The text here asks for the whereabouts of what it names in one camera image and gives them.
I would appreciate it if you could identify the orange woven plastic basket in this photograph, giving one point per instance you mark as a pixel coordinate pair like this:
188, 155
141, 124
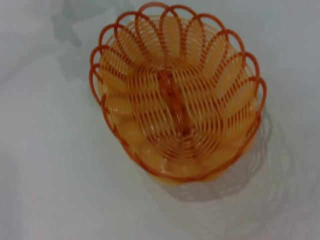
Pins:
175, 100

